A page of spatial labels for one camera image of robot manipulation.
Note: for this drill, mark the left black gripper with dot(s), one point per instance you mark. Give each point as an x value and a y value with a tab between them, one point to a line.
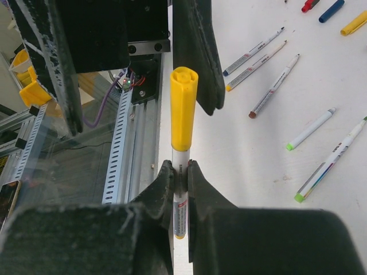
65	37

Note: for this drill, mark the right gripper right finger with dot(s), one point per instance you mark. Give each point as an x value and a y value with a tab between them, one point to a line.
226	239

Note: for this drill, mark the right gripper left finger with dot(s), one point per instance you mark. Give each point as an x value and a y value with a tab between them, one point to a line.
131	238

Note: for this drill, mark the dark green cap marker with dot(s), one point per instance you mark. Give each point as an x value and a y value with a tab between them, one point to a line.
307	188

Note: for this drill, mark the light green cap marker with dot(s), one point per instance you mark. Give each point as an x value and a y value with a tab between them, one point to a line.
311	129

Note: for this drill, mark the blue cap marker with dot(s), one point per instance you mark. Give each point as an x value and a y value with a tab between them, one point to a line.
249	54

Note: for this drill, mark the brown cap marker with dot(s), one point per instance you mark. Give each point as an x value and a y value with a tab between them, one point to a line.
274	87

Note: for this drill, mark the blue pen cap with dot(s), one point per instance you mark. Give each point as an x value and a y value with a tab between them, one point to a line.
335	7

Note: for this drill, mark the yellow pen cap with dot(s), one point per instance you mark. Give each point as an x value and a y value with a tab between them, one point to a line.
355	24

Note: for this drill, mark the yellow plastic bin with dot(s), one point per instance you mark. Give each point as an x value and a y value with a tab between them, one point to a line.
31	93

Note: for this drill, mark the smartphone with dark screen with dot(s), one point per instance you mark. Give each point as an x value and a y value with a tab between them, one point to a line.
9	195

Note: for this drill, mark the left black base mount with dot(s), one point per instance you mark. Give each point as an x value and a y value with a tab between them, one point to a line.
147	71

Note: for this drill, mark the white slotted cable duct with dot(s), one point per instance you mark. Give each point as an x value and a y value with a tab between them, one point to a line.
111	186

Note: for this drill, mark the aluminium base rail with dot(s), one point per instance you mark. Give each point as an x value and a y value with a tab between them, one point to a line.
141	147

